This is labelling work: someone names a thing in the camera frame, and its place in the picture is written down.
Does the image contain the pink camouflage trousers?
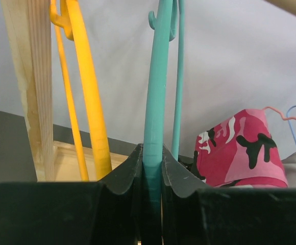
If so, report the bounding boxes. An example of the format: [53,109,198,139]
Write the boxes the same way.
[190,109,288,188]

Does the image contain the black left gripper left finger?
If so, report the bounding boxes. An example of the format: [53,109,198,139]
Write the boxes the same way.
[98,144,143,244]

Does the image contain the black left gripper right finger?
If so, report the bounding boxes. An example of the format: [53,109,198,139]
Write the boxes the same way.
[161,146,207,244]

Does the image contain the teal plastic hanger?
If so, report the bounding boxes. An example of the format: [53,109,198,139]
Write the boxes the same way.
[141,1,183,244]

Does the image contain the pink wire hanger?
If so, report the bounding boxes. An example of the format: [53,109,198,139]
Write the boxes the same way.
[262,106,296,127]

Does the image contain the yellow plastic hanger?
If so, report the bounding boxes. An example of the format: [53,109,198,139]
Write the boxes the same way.
[50,1,112,181]

